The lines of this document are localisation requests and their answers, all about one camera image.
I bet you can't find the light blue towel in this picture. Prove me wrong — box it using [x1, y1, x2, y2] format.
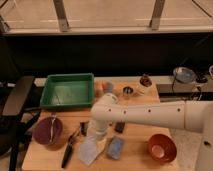
[78, 137, 106, 166]

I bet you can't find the red bowl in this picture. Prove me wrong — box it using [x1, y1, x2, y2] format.
[148, 134, 177, 164]

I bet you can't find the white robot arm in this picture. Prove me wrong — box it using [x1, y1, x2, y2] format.
[91, 93, 213, 171]

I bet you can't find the metal spoon in bowl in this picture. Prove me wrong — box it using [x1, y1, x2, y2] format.
[50, 113, 56, 143]

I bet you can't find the purple bowl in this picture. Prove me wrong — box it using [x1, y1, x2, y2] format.
[33, 117, 63, 145]

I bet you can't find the metal bowl on shelf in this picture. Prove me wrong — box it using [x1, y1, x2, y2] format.
[173, 67, 196, 84]

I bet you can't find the blue sponge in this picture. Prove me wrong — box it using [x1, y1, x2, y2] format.
[107, 136, 124, 160]

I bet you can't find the black rectangular block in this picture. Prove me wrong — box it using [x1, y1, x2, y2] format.
[114, 122, 125, 133]

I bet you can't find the small black metal clip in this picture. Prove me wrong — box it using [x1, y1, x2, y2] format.
[80, 121, 89, 136]

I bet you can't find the blue cup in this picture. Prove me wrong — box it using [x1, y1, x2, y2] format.
[102, 82, 113, 93]

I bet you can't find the green plastic tray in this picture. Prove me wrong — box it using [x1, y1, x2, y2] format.
[40, 73, 94, 110]

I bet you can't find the small metal cup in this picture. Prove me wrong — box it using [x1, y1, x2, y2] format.
[123, 86, 134, 97]

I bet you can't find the white cup with brown contents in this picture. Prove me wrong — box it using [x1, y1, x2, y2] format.
[138, 74, 152, 94]

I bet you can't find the black handled knife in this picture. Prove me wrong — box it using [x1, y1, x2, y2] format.
[61, 127, 80, 169]

